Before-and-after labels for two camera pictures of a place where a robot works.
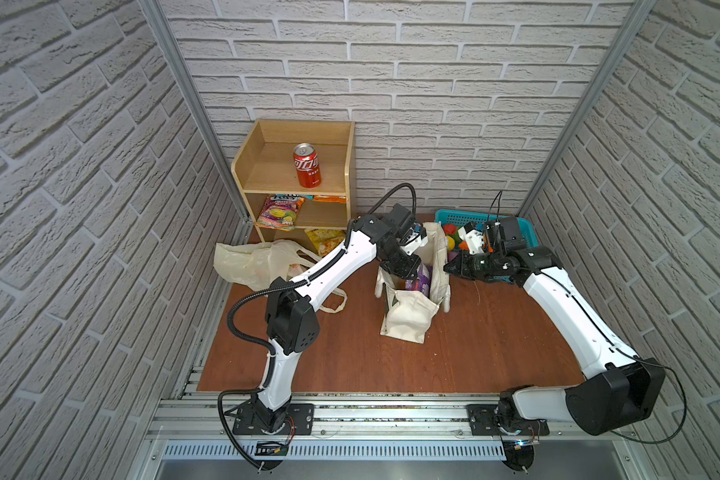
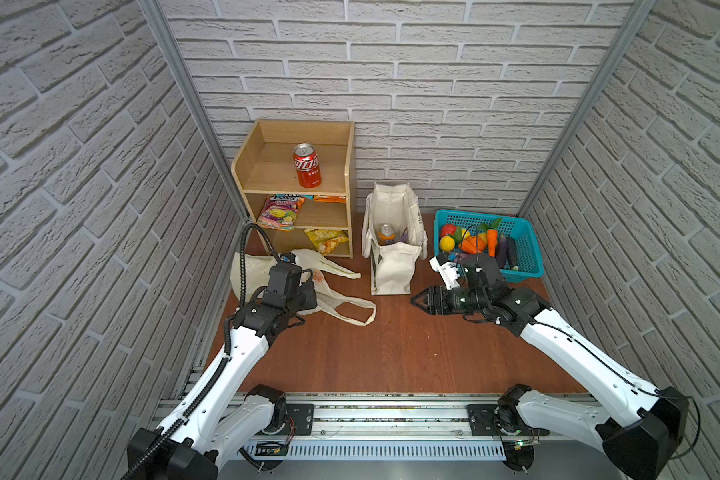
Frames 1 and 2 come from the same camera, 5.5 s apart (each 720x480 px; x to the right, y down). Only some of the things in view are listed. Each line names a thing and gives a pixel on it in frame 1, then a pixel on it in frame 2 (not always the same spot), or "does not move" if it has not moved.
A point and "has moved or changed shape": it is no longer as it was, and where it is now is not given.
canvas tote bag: (406, 312) has moved or changed shape
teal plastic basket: (458, 218) does not move
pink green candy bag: (279, 211) does not move
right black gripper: (464, 260) to (434, 293)
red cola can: (307, 164) does not move
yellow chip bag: (326, 240) does not move
